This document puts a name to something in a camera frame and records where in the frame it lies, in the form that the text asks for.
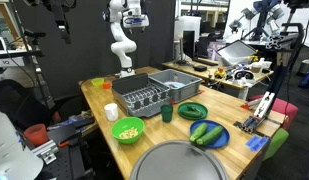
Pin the open clear storage box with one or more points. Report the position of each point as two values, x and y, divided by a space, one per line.
235 53

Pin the green chair seat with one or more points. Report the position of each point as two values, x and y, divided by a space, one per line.
277 141

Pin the white plastic cup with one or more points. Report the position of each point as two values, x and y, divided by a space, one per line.
111 111

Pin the blue plate in bin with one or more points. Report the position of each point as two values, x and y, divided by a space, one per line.
174 85

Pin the yellow-green small bowl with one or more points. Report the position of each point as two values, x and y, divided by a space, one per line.
97 82

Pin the black computer monitor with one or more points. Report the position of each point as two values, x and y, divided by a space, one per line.
189 43

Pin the cucumber on green plate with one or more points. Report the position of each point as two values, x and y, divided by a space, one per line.
191 112

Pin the camera on tripod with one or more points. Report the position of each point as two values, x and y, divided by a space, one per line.
33 54

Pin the small orange cup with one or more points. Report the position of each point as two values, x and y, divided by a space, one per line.
106 85

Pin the white rounded object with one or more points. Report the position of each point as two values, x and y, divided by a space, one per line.
17 162

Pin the grey dish drying rack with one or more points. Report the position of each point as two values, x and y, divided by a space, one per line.
139 95

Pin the green plate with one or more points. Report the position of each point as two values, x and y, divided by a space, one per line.
199 106

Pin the right cucumber on blue plate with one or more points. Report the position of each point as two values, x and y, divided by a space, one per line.
210 136

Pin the aluminium clamp mount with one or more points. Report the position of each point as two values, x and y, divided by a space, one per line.
262 109

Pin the red-orange plastic cup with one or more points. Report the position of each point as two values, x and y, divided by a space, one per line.
37 134

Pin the cucumber on blue plate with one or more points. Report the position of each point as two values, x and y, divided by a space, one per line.
210 136
198 132

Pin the blue plastic piece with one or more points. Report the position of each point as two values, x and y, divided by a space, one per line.
256 143

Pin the green bowl with food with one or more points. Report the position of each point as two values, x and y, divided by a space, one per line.
128 130

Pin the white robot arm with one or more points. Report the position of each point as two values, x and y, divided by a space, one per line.
125 14

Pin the left cucumber on blue plate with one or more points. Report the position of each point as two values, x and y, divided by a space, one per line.
198 132

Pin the large grey round lid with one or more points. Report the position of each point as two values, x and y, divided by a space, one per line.
178 160

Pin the dark green plastic cup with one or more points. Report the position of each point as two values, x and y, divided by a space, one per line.
166 112

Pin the wooden side desk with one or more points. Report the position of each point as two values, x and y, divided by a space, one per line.
208 75

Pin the pink chair seat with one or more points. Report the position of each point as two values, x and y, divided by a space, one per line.
280 106

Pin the grey plastic bin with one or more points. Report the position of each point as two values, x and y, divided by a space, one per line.
191 82

